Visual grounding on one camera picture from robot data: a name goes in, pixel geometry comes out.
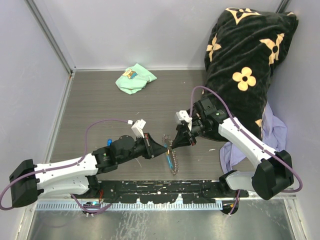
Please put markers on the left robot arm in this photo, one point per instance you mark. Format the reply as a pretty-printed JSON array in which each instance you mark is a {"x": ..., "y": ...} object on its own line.
[{"x": 77, "y": 176}]

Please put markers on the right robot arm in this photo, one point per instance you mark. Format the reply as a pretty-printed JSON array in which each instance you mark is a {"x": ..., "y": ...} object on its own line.
[{"x": 273, "y": 169}]

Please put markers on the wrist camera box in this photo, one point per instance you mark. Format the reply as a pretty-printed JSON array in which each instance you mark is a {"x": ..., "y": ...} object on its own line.
[
  {"x": 183, "y": 116},
  {"x": 137, "y": 128}
]

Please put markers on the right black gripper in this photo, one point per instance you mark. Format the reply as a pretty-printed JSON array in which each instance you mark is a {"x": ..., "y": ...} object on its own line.
[{"x": 182, "y": 137}]

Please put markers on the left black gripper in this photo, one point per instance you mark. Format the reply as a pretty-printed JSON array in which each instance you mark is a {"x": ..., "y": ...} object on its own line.
[{"x": 152, "y": 148}]

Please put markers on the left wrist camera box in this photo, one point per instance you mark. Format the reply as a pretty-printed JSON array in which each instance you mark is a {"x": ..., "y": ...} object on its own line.
[{"x": 137, "y": 128}]

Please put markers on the lavender cloth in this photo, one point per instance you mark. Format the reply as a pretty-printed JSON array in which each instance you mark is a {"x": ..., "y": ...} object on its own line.
[{"x": 274, "y": 134}]

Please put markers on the aluminium corner post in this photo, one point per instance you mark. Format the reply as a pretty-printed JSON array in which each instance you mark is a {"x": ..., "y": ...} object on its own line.
[{"x": 44, "y": 18}]

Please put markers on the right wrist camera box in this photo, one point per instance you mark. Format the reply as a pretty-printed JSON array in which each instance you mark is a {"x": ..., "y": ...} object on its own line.
[{"x": 183, "y": 116}]

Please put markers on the black floral blanket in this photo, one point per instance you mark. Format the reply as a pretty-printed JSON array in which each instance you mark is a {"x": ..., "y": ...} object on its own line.
[{"x": 244, "y": 48}]

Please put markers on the blue handled key ring organizer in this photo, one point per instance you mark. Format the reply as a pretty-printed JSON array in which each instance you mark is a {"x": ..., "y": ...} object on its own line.
[{"x": 171, "y": 158}]

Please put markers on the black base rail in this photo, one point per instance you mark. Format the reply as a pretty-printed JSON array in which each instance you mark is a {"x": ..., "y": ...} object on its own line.
[{"x": 157, "y": 191}]

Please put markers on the mint green cloth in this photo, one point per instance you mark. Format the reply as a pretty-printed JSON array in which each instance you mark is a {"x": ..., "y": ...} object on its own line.
[{"x": 134, "y": 79}]

